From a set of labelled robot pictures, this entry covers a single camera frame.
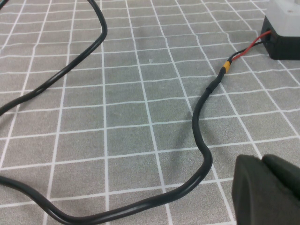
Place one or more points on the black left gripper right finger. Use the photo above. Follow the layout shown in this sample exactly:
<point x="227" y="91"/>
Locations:
<point x="284" y="174"/>

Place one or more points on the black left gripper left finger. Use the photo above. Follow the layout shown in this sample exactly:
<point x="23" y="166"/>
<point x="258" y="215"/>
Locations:
<point x="257" y="199"/>

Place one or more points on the grey and black button box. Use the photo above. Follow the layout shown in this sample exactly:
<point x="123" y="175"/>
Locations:
<point x="286" y="44"/>

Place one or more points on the grey checked tablecloth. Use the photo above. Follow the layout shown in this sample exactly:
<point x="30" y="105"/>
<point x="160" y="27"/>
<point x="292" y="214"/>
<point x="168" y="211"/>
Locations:
<point x="131" y="98"/>

